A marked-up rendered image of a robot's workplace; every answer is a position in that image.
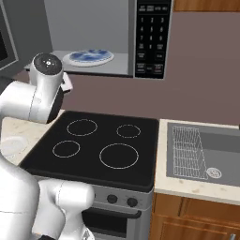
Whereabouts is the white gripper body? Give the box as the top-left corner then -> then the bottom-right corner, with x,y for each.
61,72 -> 75,94

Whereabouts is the blue and white plate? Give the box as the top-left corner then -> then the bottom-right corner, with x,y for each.
62,48 -> 115,68

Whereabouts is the grey microwave door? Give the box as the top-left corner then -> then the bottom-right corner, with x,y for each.
0,0 -> 21,72

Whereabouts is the grey microwave oven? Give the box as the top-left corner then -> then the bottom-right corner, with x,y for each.
23,0 -> 173,80

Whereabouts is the black hob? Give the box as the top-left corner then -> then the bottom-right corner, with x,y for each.
19,110 -> 160,193

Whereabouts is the black oven knob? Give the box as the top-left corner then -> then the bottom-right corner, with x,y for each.
106,193 -> 119,205
127,197 -> 139,208

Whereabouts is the silver oven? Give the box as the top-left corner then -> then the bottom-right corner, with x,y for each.
33,174 -> 156,240

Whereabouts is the black oven door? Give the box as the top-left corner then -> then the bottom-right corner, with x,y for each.
81,209 -> 143,240

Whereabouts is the grey sink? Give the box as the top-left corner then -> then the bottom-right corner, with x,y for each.
165,121 -> 240,188

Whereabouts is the wooden drawer front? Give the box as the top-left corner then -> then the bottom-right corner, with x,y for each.
151,192 -> 240,225

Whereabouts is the wooden cupboard door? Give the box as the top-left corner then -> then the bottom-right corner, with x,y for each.
149,214 -> 240,240

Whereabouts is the white wire rack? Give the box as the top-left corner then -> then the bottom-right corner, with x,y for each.
171,125 -> 209,181

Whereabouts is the black oven door handle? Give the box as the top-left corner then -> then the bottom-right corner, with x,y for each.
82,206 -> 143,220

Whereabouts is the wooden wall cupboard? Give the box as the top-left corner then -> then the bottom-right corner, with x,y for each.
172,0 -> 240,13

